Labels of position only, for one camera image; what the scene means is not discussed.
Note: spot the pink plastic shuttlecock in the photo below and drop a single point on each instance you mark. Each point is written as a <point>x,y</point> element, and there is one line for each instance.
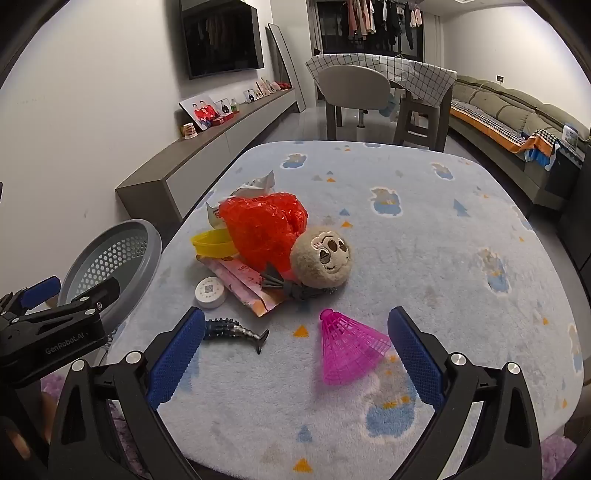
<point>344,350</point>

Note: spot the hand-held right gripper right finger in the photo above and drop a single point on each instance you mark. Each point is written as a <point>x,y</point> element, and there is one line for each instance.
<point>415,357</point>

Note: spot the leaning floor mirror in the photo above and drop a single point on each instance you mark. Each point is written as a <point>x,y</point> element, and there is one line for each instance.
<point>286,64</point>

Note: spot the row of small picture cards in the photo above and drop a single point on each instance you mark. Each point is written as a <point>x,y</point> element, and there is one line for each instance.
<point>268,86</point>

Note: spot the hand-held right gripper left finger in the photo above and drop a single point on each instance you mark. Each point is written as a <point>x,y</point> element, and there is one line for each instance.
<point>178,357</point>

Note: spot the olive green sofa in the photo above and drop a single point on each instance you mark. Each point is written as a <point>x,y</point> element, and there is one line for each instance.
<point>503,106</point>

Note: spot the matte grey toy fish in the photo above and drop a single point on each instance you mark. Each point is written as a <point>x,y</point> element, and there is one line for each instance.
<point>277,281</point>

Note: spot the hanging clothes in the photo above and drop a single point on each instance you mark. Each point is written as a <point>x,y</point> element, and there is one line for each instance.
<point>383,21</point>

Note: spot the red crumpled plastic bag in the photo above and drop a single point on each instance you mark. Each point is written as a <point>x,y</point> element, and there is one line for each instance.
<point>258,226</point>

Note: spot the pink snack packet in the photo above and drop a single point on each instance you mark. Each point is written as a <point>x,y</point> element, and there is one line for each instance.
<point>244,281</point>

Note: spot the wall-mounted black television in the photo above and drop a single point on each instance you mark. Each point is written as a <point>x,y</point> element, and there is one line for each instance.
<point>221,37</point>

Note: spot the yellow plastic lid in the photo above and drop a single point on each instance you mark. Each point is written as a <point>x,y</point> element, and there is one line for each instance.
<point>210,242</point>

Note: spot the crumpled white paper wrapper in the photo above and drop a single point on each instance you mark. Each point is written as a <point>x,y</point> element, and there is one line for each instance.
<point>256,184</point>

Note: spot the grey wooden stool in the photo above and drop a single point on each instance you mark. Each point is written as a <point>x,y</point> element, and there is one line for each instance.
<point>418,120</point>

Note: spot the large photo frame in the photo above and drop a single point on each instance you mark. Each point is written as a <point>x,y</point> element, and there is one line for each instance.
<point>201,110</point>

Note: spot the small photo frame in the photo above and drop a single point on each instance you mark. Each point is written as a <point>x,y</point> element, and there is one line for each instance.
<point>224,107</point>

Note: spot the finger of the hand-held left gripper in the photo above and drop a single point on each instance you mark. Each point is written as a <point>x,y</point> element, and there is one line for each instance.
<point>99,293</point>
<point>44,288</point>

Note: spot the long grey wall cabinet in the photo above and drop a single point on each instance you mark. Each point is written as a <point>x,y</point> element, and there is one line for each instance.
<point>184,161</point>

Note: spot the flat red box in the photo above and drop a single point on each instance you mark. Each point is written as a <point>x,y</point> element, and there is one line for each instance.
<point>217,121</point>

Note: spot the person's left hand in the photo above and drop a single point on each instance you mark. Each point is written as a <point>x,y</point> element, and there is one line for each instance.
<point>46,410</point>

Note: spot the beige plush ball with face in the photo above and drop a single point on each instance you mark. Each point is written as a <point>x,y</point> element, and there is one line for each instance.
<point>318,256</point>

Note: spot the table with checked cloth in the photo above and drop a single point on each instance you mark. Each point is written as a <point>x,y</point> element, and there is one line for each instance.
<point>415,74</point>

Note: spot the grey dining chair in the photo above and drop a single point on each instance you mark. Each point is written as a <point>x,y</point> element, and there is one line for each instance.
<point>353,85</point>

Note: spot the grey perforated plastic basket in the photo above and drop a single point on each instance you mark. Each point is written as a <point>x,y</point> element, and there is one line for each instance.
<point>115,258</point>

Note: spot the purple fluffy rug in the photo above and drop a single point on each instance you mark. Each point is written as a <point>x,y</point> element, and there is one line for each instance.
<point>556,457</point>

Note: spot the light blue printed rug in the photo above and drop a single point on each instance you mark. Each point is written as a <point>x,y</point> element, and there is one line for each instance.
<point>438,277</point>

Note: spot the houndstooth orange sofa blanket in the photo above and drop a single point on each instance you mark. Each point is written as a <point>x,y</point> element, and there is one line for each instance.
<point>489,122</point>

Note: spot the white round plastic puck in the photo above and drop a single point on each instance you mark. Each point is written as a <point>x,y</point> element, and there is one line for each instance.
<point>210,291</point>

